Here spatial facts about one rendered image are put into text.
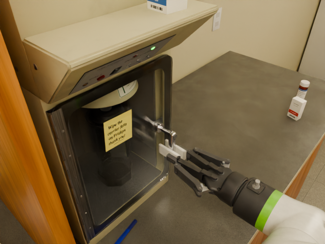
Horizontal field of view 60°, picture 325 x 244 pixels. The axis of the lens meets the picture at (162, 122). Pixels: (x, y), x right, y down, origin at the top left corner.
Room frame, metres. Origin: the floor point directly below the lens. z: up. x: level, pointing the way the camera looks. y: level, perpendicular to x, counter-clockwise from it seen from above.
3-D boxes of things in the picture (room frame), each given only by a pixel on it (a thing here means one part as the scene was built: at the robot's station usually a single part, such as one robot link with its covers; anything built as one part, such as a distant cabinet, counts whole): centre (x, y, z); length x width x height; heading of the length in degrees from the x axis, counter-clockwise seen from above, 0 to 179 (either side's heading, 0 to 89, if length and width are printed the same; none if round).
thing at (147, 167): (0.49, 0.08, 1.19); 0.30 x 0.01 x 0.40; 138
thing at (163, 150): (0.53, -0.02, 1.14); 0.07 x 0.01 x 0.03; 49
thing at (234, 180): (0.43, -0.14, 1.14); 0.09 x 0.08 x 0.07; 48
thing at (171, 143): (0.55, -0.01, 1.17); 0.05 x 0.03 x 0.10; 48
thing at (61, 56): (0.46, 0.04, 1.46); 0.32 x 0.11 x 0.10; 138
